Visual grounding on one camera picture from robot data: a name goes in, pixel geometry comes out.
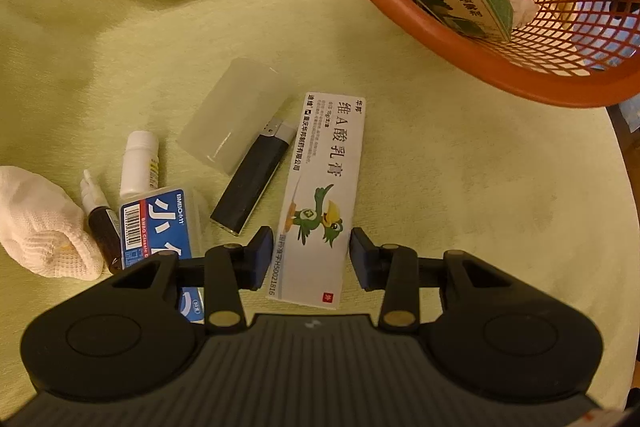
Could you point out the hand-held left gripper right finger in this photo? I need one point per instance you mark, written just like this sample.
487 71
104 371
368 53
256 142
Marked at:
360 257

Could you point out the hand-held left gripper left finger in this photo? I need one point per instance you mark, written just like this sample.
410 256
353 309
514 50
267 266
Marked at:
262 254

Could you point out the black lighter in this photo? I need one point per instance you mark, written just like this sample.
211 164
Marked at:
250 182

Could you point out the white ointment box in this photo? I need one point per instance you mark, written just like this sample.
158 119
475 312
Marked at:
325 167

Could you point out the white tissue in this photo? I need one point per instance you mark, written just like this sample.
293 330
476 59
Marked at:
520 4

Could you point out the clear box with blue label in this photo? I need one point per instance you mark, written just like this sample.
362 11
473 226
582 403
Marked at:
160 217

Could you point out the brown dropper bottle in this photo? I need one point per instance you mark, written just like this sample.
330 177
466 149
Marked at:
107 237

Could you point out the orange mesh basket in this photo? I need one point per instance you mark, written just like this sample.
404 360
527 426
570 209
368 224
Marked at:
450 43

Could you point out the clear plastic case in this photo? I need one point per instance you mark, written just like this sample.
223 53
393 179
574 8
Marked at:
225 117

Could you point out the small white bottle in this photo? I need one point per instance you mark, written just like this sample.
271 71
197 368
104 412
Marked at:
137 167

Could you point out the sofa with green cover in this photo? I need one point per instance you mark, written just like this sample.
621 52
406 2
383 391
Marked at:
100 57

